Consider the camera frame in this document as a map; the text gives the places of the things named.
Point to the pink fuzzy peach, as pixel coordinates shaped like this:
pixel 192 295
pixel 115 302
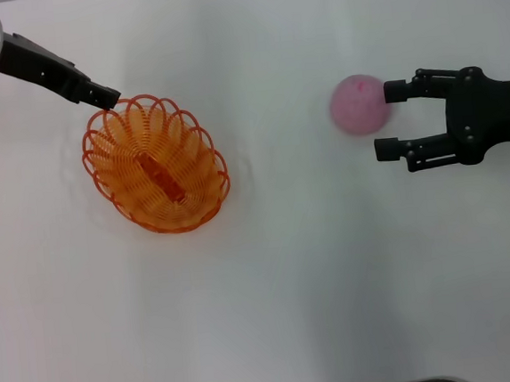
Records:
pixel 357 106

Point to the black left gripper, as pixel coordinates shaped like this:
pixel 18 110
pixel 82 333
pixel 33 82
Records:
pixel 34 63

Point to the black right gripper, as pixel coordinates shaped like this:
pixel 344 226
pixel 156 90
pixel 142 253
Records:
pixel 489 110

